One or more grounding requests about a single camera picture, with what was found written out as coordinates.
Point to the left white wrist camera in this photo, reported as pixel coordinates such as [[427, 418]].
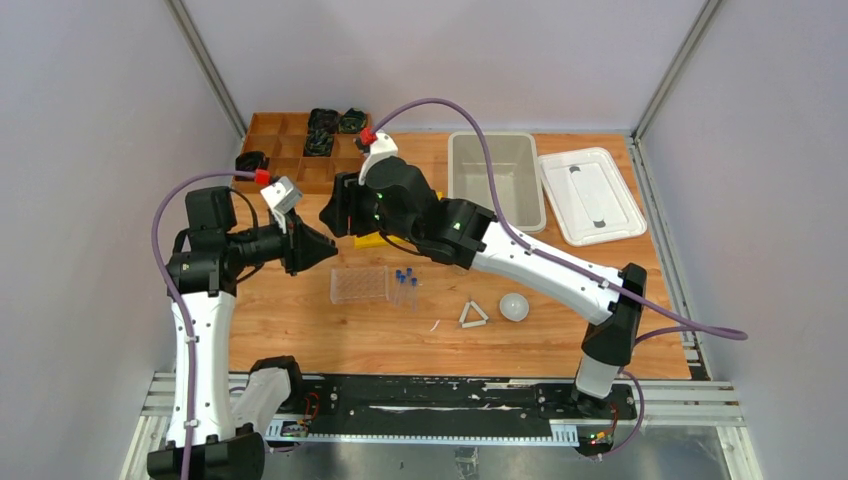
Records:
[[281, 198]]

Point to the blue capped tube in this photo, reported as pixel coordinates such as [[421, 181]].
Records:
[[399, 294], [413, 295], [409, 282], [398, 272]]

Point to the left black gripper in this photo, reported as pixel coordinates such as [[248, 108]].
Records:
[[292, 244]]

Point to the clear plastic tube rack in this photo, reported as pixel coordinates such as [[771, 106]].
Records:
[[356, 285]]

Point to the wooden compartment tray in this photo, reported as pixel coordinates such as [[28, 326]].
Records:
[[311, 161]]

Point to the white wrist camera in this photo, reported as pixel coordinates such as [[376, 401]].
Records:
[[375, 146], [281, 198]]

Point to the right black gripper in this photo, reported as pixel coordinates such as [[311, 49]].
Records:
[[345, 201]]

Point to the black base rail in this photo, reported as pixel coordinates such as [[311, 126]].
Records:
[[463, 411]]

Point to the white porcelain dish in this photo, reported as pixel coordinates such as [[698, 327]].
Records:
[[514, 307]]

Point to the white clay triangle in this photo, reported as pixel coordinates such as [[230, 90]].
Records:
[[472, 316]]

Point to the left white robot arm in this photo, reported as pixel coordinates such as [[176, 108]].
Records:
[[211, 435]]

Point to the grey plastic bin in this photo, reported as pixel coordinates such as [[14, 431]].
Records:
[[515, 170]]

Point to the white plastic bin lid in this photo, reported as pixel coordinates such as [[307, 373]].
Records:
[[589, 197]]

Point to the yellow test tube rack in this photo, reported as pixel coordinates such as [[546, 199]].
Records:
[[374, 240]]

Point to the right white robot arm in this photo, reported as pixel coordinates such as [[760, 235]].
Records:
[[395, 199]]

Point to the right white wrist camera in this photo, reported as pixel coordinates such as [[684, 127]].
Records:
[[375, 146]]

